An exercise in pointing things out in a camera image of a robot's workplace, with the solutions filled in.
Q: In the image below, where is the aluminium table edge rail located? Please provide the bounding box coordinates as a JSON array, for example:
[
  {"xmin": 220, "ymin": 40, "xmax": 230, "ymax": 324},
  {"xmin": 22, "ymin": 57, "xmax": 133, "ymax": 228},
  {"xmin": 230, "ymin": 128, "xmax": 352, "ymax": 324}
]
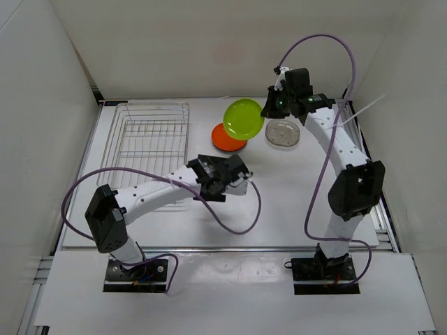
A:
[{"xmin": 371, "ymin": 202, "xmax": 400, "ymax": 253}]

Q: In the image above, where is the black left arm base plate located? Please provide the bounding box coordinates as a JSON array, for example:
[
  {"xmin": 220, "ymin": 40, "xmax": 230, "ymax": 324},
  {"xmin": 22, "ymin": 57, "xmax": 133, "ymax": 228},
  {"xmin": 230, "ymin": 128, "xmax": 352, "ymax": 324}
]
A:
[{"xmin": 103, "ymin": 254, "xmax": 169, "ymax": 293}]

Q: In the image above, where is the chrome wire dish rack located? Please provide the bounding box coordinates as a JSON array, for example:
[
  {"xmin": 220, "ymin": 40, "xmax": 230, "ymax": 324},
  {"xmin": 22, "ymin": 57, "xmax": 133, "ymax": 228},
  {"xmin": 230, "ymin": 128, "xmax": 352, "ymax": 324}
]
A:
[{"xmin": 101, "ymin": 101, "xmax": 189, "ymax": 176}]

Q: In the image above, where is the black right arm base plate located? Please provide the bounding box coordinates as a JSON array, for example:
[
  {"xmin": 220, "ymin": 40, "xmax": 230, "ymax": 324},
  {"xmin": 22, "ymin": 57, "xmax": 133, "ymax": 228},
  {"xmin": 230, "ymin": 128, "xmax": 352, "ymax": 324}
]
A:
[{"xmin": 284, "ymin": 257, "xmax": 360, "ymax": 296}]

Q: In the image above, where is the clear textured glass plate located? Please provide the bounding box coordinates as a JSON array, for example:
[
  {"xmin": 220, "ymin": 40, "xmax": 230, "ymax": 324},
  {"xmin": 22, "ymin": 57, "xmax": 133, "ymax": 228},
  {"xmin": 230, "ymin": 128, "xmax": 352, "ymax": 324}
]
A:
[{"xmin": 266, "ymin": 137, "xmax": 300, "ymax": 151}]

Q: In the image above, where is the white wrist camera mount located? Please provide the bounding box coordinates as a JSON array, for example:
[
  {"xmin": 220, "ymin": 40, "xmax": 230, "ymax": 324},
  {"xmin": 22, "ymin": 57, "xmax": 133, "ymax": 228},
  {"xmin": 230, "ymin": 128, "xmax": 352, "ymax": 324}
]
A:
[
  {"xmin": 274, "ymin": 66, "xmax": 290, "ymax": 91},
  {"xmin": 224, "ymin": 174, "xmax": 251, "ymax": 196}
]

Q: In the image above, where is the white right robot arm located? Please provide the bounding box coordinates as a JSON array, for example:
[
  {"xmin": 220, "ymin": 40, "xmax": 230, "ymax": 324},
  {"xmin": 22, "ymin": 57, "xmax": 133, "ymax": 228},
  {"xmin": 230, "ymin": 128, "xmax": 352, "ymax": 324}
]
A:
[{"xmin": 261, "ymin": 66, "xmax": 385, "ymax": 279}]

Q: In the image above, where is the lime green plastic plate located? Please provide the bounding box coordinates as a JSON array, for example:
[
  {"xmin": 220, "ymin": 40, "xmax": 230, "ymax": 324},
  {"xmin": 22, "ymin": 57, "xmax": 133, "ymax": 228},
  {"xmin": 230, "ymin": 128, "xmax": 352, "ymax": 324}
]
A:
[{"xmin": 223, "ymin": 98, "xmax": 264, "ymax": 140}]

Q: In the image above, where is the orange plastic plate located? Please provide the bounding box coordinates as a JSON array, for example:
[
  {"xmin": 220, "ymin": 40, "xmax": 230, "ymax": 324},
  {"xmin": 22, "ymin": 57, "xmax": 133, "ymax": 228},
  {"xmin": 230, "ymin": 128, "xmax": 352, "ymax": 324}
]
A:
[{"xmin": 211, "ymin": 123, "xmax": 247, "ymax": 152}]

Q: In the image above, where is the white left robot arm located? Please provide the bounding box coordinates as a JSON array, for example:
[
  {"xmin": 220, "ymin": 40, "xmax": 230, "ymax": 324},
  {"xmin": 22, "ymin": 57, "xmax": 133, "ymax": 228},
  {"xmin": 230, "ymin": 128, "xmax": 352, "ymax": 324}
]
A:
[{"xmin": 85, "ymin": 155, "xmax": 252, "ymax": 279}]

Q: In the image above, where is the front aluminium rail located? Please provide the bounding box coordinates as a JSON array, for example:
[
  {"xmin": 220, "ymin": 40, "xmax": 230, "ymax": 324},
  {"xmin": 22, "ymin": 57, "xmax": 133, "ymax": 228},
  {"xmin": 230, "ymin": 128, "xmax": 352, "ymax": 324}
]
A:
[{"xmin": 142, "ymin": 246, "xmax": 316, "ymax": 253}]

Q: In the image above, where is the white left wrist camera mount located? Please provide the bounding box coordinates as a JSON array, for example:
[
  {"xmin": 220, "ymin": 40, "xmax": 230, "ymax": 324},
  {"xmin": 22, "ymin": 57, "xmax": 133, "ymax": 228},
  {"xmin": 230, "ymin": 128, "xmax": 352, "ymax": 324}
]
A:
[{"xmin": 224, "ymin": 174, "xmax": 251, "ymax": 196}]

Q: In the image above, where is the blue brand label sticker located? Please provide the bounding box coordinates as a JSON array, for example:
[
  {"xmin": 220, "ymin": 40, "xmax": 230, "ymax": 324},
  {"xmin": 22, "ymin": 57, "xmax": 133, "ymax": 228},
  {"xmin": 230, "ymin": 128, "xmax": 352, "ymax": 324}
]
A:
[{"xmin": 104, "ymin": 100, "xmax": 128, "ymax": 106}]

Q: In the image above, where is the white cable tie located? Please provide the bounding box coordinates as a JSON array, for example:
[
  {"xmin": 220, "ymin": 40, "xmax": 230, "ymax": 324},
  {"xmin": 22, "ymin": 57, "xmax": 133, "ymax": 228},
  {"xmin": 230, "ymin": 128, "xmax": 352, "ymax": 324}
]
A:
[{"xmin": 331, "ymin": 94, "xmax": 386, "ymax": 128}]

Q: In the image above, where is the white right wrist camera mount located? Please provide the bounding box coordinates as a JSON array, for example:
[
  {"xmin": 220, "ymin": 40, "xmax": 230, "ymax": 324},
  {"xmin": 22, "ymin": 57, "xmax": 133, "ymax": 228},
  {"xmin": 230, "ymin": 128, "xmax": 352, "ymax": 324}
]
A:
[{"xmin": 274, "ymin": 66, "xmax": 290, "ymax": 91}]

